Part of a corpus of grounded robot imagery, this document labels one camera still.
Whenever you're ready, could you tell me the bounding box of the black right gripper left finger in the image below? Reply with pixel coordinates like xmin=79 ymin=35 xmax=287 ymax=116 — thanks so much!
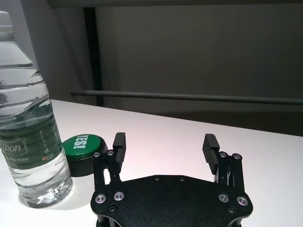
xmin=91 ymin=132 xmax=127 ymax=190

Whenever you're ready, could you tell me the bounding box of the dark vertical post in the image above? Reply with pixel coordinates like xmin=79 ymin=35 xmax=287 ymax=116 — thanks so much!
xmin=82 ymin=7 xmax=105 ymax=107

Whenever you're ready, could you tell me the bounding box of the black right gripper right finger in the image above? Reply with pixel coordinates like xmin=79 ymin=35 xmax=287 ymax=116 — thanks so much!
xmin=202 ymin=133 xmax=245 ymax=190

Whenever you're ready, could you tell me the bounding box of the thin grey horizontal rail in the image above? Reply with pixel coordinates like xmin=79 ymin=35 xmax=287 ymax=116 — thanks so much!
xmin=71 ymin=89 xmax=303 ymax=105

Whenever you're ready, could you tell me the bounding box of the clear water bottle green label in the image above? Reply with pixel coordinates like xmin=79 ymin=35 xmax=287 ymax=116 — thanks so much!
xmin=0 ymin=10 xmax=73 ymax=209

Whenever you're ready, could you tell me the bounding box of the green YES button black base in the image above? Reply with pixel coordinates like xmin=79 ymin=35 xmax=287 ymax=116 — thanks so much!
xmin=61 ymin=133 xmax=108 ymax=177

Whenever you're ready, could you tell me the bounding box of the thick grey horizontal rail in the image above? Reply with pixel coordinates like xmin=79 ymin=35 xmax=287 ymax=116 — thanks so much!
xmin=47 ymin=0 xmax=303 ymax=9

